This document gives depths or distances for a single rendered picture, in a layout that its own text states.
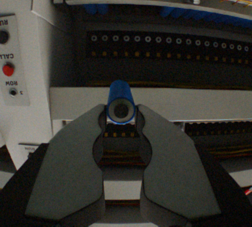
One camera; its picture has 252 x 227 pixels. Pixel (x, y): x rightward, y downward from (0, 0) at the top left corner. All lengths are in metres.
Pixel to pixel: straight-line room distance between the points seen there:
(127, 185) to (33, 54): 0.28
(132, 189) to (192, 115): 0.19
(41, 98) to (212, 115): 0.24
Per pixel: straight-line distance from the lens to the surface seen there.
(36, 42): 0.25
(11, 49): 0.26
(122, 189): 0.41
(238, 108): 0.33
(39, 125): 0.31
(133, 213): 0.65
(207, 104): 0.30
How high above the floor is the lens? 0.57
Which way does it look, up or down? 30 degrees up
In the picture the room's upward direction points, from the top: 178 degrees counter-clockwise
